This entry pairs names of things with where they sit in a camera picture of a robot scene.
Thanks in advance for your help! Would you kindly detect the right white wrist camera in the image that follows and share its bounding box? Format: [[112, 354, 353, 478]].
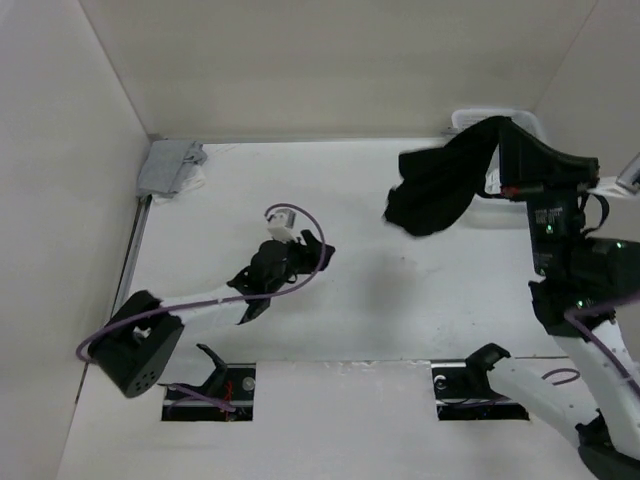
[[587, 153, 640, 199]]

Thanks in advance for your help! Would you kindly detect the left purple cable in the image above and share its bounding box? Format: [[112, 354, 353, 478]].
[[74, 202, 329, 414]]

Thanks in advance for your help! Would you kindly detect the folded white tank top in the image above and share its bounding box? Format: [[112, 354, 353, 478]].
[[151, 166, 206, 204]]

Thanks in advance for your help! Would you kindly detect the white plastic laundry basket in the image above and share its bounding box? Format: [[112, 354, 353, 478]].
[[451, 107, 547, 229]]

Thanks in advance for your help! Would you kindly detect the black tank top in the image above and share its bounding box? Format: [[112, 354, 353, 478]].
[[383, 116, 599, 237]]

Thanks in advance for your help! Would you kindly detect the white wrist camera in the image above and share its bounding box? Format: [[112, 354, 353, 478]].
[[587, 153, 640, 199], [265, 208, 296, 243]]

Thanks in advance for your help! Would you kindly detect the folded grey tank top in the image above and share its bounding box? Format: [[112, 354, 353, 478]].
[[136, 140, 208, 198]]

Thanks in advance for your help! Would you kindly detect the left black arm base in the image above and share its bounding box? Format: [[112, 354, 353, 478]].
[[161, 344, 257, 423]]

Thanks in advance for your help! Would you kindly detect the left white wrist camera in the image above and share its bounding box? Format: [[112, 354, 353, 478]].
[[265, 208, 296, 243]]

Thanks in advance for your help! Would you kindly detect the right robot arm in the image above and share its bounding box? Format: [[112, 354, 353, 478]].
[[463, 173, 639, 479]]

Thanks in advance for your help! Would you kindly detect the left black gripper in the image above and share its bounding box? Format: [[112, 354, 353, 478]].
[[266, 229, 332, 295]]

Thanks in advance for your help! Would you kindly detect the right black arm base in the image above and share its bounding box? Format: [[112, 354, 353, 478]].
[[431, 361, 530, 421]]

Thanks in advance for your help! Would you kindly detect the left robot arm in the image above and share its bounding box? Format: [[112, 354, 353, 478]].
[[87, 230, 336, 399]]

